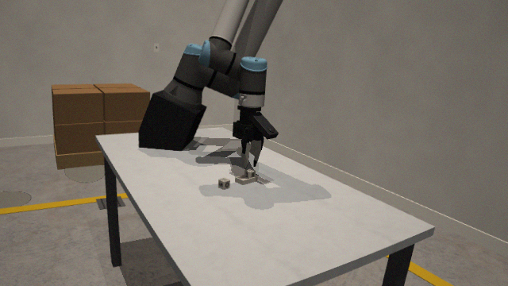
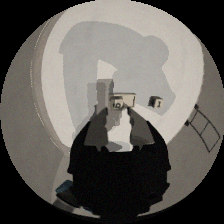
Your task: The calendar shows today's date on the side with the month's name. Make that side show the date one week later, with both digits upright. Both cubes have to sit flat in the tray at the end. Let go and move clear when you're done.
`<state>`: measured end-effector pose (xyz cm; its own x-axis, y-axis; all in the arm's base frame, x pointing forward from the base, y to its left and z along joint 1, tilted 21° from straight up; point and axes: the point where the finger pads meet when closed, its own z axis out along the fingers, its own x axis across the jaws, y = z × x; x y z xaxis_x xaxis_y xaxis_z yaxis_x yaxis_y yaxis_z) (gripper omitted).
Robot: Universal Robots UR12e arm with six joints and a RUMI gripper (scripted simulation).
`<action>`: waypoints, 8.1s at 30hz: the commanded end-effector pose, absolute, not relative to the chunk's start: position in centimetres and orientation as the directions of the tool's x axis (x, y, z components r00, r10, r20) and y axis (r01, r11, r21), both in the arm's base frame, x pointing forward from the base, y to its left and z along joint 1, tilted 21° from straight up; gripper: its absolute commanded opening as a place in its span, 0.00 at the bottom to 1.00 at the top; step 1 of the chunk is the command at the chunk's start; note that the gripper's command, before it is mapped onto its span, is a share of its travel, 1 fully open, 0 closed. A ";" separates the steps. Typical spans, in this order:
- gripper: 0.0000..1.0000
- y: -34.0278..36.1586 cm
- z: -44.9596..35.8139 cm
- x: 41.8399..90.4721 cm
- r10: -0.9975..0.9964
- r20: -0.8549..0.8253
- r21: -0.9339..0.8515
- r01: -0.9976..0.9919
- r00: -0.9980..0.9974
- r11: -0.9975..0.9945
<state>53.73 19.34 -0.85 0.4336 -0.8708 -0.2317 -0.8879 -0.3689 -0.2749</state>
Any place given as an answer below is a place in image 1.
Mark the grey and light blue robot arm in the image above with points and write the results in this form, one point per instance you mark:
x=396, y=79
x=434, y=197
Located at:
x=209, y=69

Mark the beige cube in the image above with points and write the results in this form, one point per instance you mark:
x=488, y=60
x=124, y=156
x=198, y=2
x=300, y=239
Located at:
x=224, y=183
x=249, y=173

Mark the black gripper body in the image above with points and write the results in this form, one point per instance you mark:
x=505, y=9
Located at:
x=245, y=125

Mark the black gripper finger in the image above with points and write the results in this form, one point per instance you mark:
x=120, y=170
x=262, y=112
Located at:
x=256, y=147
x=243, y=151

